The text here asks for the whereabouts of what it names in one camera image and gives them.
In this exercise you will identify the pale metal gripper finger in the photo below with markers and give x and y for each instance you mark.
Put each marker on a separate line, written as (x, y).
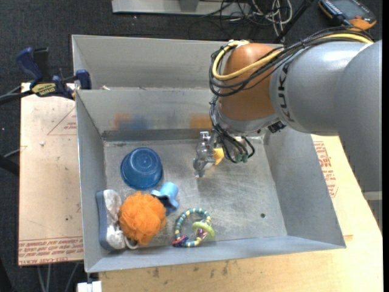
(202, 169)
(196, 164)

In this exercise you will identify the small yellow toy piece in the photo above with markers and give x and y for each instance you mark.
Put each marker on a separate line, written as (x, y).
(218, 156)

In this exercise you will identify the light blue toy piece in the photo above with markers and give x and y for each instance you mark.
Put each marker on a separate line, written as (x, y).
(168, 193)

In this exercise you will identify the grey metal bin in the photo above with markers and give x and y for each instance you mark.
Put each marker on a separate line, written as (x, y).
(237, 199)

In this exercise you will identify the blue plastic cup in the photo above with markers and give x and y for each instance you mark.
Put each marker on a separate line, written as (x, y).
(141, 169)

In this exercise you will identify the orange mesh bath pouf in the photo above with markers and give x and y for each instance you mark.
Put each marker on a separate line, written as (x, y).
(142, 217)

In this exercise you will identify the brown cardboard board red print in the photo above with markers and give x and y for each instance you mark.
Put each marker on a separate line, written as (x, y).
(48, 178)

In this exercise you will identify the black cylinder on white bracket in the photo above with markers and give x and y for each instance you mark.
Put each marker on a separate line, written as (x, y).
(276, 127)

